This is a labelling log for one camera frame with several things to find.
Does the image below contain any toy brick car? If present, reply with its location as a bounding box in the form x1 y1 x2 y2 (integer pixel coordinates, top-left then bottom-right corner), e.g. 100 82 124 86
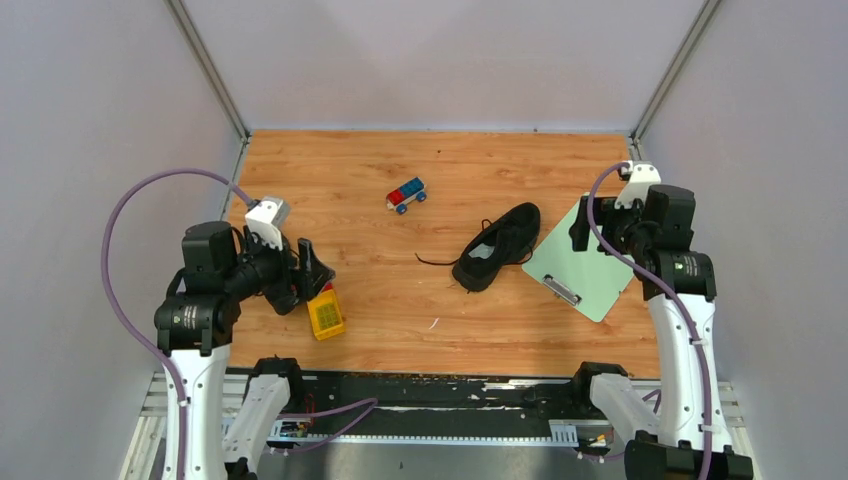
386 177 428 215

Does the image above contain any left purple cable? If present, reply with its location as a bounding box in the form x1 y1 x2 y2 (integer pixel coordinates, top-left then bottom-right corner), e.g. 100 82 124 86
100 168 256 480

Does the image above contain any black sneaker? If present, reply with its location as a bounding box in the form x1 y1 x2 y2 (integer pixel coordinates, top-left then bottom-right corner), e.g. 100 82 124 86
451 202 541 292

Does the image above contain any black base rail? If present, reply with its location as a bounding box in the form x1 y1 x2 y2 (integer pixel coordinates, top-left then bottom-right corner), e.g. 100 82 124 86
283 371 612 443

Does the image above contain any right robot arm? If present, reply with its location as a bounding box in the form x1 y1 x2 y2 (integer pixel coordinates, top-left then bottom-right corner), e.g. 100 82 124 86
569 184 754 479

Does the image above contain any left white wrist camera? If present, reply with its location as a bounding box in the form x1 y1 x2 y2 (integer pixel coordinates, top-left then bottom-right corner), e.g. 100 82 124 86
245 196 291 251

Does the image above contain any yellow toy block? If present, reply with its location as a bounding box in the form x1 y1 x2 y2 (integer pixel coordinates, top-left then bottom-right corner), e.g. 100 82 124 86
307 283 346 341

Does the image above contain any black shoelace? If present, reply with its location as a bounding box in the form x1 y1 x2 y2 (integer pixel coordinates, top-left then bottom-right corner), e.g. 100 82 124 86
414 253 459 266

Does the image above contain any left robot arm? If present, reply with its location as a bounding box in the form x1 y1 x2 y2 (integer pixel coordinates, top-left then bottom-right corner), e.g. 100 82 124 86
154 221 335 479

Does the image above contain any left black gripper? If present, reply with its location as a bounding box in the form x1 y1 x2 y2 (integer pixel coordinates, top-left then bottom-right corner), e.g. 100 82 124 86
223 223 335 298

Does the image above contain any green clipboard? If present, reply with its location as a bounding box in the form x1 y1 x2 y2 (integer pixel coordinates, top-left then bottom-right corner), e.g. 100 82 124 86
522 205 633 323

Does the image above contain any white cable duct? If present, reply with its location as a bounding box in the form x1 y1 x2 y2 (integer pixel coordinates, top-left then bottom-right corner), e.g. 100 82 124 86
264 423 579 448

